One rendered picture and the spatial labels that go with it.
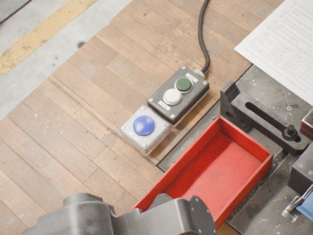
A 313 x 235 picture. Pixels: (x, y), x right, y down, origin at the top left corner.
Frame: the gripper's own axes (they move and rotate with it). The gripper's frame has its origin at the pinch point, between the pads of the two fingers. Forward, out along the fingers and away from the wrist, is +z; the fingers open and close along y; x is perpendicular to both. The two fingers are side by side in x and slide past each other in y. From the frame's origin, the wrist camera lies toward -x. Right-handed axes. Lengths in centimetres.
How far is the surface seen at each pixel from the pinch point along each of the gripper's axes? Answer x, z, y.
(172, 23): 36, 35, 22
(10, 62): 124, 109, -28
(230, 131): 9.7, 25.4, 11.5
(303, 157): -3.9, 22.2, 15.3
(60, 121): 37.6, 19.6, -5.1
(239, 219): -0.8, 23.2, 0.2
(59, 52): 112, 117, -15
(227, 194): 3.5, 23.8, 2.4
